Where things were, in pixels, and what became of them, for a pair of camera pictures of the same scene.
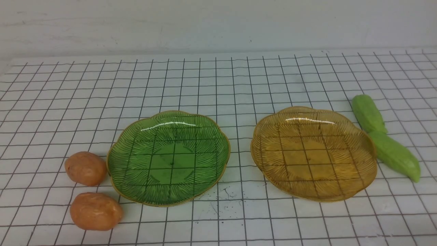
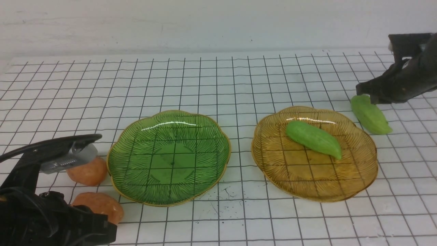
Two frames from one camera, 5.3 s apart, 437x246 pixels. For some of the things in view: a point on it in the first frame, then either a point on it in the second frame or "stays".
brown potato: [95, 211] stays
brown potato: [85, 168] stays
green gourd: [368, 116] stays
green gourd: [392, 153] to [313, 138]
